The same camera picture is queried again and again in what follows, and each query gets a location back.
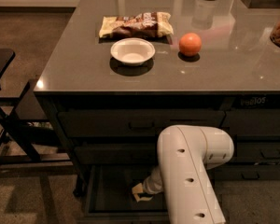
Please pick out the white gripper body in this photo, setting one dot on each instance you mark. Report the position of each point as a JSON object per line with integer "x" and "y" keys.
{"x": 148, "y": 186}

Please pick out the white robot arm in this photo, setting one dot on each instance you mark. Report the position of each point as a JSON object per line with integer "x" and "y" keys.
{"x": 185, "y": 154}

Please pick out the open bottom left drawer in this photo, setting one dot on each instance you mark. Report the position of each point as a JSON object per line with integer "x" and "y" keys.
{"x": 109, "y": 197}

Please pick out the middle left drawer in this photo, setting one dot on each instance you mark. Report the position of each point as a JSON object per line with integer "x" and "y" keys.
{"x": 116, "y": 153}

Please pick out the bottom right drawer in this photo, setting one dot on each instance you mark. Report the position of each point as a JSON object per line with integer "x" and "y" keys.
{"x": 241, "y": 173}

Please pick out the top left drawer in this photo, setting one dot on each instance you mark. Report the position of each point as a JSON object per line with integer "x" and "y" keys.
{"x": 133, "y": 122}

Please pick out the middle right drawer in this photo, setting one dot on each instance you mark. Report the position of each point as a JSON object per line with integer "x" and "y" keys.
{"x": 257, "y": 153}

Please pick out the top right drawer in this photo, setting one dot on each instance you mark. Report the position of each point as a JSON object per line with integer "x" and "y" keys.
{"x": 253, "y": 122}

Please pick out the dark wooden chair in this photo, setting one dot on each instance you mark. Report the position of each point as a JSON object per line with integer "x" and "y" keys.
{"x": 24, "y": 122}

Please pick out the white paper bowl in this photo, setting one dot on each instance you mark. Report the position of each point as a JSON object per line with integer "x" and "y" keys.
{"x": 132, "y": 51}

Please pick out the orange fruit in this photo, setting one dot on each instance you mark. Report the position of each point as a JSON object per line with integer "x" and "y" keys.
{"x": 190, "y": 44}

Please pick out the brown chip bag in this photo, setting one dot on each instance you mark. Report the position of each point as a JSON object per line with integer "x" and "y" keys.
{"x": 143, "y": 25}

